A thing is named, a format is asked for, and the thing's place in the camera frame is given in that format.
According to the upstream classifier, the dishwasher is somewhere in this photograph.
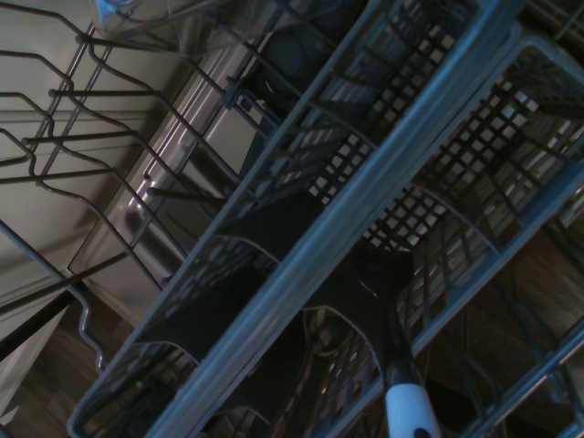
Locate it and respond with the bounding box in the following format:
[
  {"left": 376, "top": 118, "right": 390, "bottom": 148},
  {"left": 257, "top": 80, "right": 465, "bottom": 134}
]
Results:
[{"left": 0, "top": 0, "right": 284, "bottom": 329}]

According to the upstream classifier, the black mug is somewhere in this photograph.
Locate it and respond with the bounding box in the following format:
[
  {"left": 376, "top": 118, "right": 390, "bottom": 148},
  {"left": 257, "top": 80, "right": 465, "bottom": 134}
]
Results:
[{"left": 266, "top": 25, "right": 320, "bottom": 81}]

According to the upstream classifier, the fork with white handle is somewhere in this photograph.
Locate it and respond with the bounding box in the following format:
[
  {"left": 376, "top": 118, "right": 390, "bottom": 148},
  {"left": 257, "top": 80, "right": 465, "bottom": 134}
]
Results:
[{"left": 353, "top": 255, "right": 443, "bottom": 438}]

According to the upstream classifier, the grey cutlery basket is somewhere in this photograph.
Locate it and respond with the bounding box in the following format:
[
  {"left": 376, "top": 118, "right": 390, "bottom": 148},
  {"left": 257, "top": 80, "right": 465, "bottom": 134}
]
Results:
[{"left": 67, "top": 0, "right": 584, "bottom": 438}]

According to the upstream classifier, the wire dishwasher rack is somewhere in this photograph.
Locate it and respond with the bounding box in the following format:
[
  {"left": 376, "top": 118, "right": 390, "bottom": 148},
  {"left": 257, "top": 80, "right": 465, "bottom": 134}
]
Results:
[{"left": 0, "top": 0, "right": 584, "bottom": 438}]

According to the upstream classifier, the clear glass container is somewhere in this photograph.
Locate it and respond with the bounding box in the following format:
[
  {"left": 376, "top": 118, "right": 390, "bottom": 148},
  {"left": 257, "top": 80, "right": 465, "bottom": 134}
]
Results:
[{"left": 94, "top": 0, "right": 184, "bottom": 43}]

